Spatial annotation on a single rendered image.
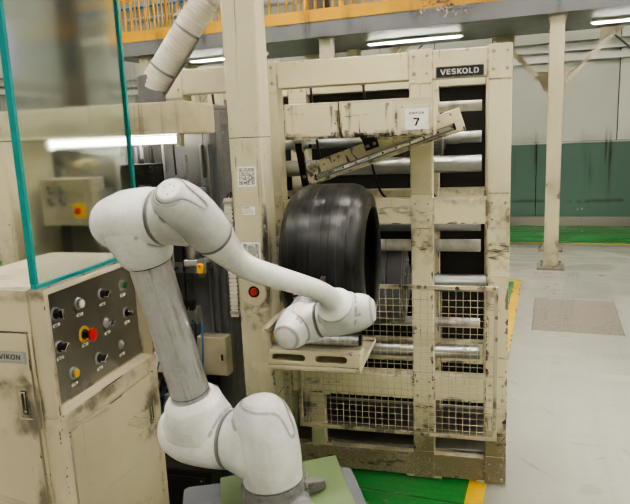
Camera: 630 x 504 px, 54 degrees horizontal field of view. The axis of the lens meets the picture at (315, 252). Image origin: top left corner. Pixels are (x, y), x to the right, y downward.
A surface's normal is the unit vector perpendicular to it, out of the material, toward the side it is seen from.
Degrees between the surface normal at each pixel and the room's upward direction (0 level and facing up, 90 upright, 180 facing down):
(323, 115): 90
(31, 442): 90
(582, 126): 90
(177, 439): 99
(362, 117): 90
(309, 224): 54
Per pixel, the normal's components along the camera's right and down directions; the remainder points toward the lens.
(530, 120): -0.35, 0.18
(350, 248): 0.47, -0.10
